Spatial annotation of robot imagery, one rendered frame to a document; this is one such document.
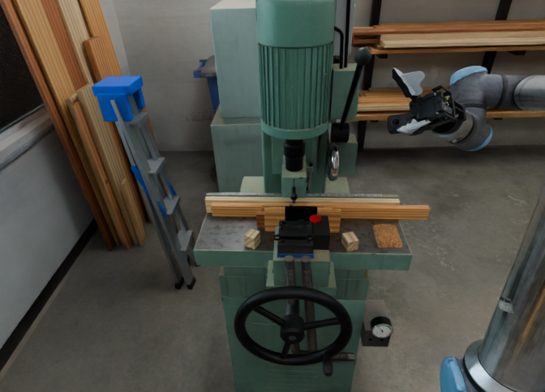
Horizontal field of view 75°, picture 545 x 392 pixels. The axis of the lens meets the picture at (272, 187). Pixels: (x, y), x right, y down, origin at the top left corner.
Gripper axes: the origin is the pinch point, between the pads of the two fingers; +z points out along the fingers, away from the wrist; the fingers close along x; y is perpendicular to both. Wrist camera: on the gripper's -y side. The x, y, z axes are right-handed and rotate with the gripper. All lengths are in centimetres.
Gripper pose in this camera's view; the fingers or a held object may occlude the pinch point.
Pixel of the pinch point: (392, 99)
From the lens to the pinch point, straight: 86.1
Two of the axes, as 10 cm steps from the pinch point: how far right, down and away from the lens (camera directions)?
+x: -0.2, 9.7, -2.5
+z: -7.9, -1.7, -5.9
